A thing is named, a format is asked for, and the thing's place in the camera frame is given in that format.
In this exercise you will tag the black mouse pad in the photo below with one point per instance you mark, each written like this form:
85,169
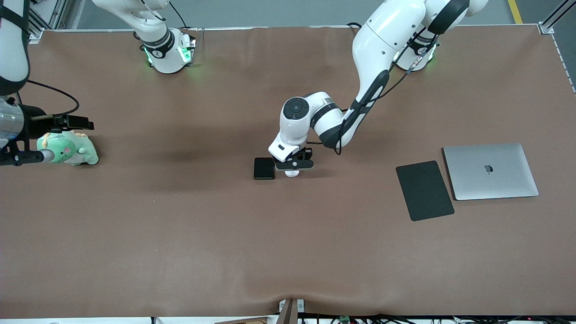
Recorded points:
425,191

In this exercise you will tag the metal bracket with brown post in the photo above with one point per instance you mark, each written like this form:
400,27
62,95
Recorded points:
290,311

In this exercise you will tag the green connector block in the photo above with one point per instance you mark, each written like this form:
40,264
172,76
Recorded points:
344,319

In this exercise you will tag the green plush toy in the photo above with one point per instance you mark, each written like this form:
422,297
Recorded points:
72,150

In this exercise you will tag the white computer mouse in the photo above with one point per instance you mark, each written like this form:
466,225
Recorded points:
291,173

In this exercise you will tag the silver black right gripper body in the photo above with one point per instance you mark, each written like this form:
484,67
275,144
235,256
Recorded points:
32,122

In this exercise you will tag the silver laptop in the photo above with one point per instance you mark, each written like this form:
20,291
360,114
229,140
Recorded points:
490,173

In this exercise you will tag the brown table cover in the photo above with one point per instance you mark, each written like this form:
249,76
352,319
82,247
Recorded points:
180,247

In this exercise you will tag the aluminium frame profile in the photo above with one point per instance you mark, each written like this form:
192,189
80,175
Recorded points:
36,27
551,20

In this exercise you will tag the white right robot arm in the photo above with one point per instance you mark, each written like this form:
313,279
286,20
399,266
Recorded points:
166,54

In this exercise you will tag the black smartphone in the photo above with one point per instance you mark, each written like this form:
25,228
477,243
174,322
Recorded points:
264,168

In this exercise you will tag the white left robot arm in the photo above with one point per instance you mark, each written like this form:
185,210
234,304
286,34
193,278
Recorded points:
382,40

